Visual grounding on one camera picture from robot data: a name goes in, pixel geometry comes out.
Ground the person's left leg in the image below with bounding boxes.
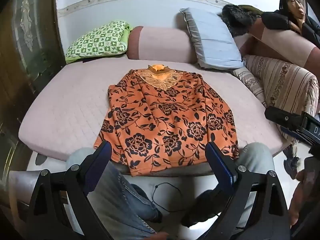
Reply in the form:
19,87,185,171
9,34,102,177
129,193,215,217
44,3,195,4
65,147,163,240

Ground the person's leg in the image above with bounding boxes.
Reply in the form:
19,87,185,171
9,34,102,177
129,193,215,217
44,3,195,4
236,142,276,230
65,147,163,240

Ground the pink brown bolster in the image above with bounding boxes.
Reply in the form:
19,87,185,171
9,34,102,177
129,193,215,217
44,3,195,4
249,19,318,68
126,26,198,63

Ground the grey blue pillow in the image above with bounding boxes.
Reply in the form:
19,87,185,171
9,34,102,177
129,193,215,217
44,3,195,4
179,7,247,70

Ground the green checkered folded blanket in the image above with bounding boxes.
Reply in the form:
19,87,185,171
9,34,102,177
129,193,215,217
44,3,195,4
65,20,132,64

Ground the small striped floral cushion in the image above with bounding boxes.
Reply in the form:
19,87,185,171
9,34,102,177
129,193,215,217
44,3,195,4
232,67,268,107

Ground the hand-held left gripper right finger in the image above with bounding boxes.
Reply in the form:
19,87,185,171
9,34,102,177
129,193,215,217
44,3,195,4
205,141,292,240

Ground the black furry garment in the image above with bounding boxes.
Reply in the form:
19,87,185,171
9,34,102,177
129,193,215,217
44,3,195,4
221,4,263,37

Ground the olive green cloth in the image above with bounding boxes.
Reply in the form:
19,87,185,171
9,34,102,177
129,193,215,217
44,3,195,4
237,4,264,14

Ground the orange black floral blouse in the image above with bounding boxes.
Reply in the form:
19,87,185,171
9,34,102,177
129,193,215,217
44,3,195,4
94,64,239,177

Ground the person's right hand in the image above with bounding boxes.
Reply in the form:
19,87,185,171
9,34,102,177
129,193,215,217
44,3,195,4
289,169,310,233

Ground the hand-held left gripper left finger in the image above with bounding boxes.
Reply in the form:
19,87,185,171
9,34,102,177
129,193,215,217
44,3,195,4
26,140,113,240

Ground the person's right leg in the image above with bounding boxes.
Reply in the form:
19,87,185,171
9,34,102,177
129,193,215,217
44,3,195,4
236,142,276,230

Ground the pink quilted bed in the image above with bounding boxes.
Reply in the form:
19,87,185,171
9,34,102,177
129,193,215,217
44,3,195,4
18,57,293,178

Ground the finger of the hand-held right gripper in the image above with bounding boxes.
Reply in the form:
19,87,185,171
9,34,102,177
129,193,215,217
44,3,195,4
280,126,312,146
264,106,305,130

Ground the black cable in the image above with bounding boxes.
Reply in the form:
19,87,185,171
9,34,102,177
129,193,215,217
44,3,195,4
152,182,185,212

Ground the wooden cabinet glass door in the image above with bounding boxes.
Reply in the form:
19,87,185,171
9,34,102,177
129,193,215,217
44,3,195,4
0,0,64,160

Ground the black chair caster base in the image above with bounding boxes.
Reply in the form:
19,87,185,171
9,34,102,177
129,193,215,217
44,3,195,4
283,144,305,181

